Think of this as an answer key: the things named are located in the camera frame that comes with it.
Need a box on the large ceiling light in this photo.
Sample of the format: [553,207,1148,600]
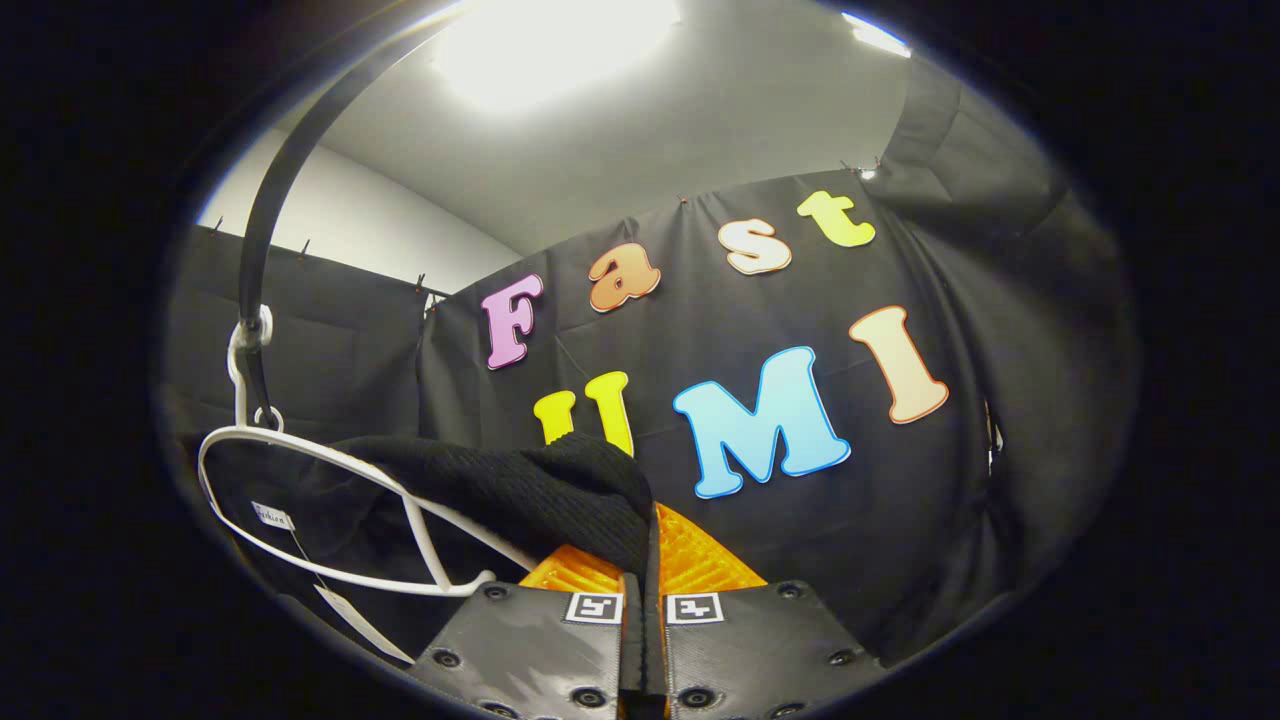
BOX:
[430,0,681,111]

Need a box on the black metal clothes rack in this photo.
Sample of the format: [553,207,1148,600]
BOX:
[238,0,481,426]

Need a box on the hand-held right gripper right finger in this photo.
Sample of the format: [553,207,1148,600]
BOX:
[640,503,886,720]

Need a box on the white plastic hanger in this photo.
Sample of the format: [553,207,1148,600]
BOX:
[197,305,541,598]

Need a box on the black knit garment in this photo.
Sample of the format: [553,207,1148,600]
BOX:
[215,432,656,661]

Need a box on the small rectangular ceiling light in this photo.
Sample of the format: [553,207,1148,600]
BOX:
[840,10,913,59]

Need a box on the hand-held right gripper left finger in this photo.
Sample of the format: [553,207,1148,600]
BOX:
[405,545,641,720]

